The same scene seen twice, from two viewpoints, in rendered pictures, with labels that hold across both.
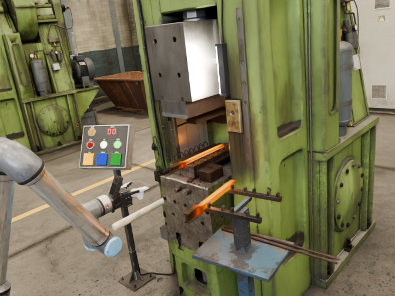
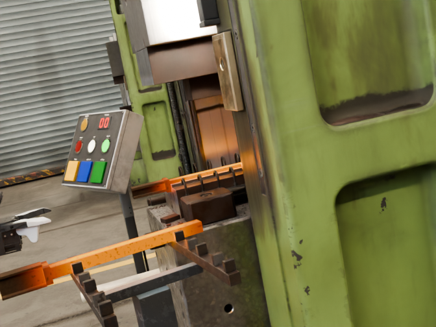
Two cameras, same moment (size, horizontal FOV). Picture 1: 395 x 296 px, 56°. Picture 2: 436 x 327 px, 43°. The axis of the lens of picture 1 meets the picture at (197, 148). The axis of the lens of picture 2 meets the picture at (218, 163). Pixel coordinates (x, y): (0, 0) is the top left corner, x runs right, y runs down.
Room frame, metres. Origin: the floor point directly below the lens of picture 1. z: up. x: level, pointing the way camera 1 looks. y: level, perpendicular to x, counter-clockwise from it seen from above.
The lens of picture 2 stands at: (0.77, -0.80, 1.29)
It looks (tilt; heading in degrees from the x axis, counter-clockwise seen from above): 10 degrees down; 31
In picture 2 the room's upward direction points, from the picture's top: 11 degrees counter-clockwise
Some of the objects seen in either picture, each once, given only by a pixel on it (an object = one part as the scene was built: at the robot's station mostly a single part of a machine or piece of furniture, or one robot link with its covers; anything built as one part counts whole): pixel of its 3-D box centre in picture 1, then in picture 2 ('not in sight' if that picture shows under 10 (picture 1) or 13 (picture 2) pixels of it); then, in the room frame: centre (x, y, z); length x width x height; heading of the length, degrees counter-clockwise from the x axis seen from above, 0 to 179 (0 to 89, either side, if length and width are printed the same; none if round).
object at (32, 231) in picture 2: (140, 194); (33, 230); (1.69, 0.31, 0.97); 0.09 x 0.03 x 0.06; 103
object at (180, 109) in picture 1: (198, 101); (217, 54); (2.16, -0.04, 1.32); 0.42 x 0.20 x 0.10; 135
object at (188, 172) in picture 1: (205, 158); (241, 179); (2.16, -0.04, 0.96); 0.42 x 0.20 x 0.09; 135
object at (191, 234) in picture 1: (217, 198); (266, 269); (2.13, -0.09, 0.69); 0.56 x 0.38 x 0.45; 135
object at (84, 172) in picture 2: (102, 159); (85, 172); (2.22, 0.61, 1.01); 0.07 x 0.05 x 0.07; 70
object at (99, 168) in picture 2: (116, 159); (99, 172); (2.19, 0.51, 1.01); 0.07 x 0.05 x 0.07; 70
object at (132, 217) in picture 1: (141, 212); (145, 279); (2.19, 0.42, 0.62); 0.44 x 0.05 x 0.05; 135
